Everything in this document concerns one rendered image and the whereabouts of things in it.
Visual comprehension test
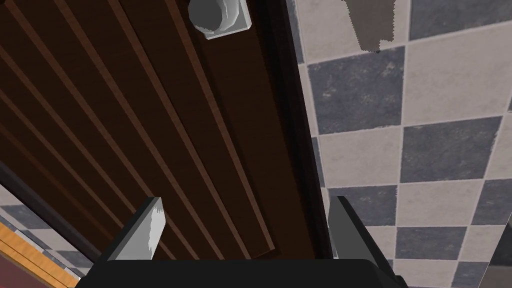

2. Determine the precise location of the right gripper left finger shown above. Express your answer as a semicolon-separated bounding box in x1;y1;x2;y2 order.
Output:
107;196;167;262

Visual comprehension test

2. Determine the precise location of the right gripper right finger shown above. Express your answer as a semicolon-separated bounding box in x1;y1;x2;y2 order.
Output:
327;195;394;276

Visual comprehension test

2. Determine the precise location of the dark brown wooden door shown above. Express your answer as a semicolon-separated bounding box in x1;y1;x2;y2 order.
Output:
0;0;334;261

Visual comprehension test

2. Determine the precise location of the grey door knob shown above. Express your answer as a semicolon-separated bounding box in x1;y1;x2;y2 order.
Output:
187;0;253;41

